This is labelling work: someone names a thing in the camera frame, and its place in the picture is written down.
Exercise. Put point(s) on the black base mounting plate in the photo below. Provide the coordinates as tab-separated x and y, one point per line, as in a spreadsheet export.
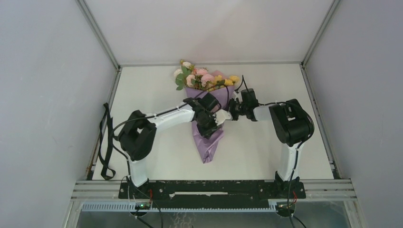
210	193

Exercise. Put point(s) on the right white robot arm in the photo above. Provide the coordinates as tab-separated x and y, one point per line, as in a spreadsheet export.
292	124

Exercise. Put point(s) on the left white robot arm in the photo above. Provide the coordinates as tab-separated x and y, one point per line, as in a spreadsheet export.
137	134

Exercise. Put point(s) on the aluminium frame rail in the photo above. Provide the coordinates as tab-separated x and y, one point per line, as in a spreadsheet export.
305	190

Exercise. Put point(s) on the yellow rose stem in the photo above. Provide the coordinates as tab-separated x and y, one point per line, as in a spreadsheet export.
220	82

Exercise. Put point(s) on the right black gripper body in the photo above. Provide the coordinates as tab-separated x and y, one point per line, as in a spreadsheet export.
237	108

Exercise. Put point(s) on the white slotted cable duct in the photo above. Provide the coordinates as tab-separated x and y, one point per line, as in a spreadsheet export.
147	207

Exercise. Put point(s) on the pink wrapping paper sheet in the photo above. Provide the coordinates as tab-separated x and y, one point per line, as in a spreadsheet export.
207	141

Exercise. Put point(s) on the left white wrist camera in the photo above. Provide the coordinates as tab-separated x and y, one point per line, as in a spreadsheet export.
221	116

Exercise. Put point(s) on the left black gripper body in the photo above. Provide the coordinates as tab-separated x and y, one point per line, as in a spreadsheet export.
207	125

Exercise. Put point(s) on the white rose stem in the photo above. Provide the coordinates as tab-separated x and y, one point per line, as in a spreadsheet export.
182	73

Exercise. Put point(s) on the pink rose stem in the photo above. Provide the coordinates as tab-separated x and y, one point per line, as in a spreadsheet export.
200	79

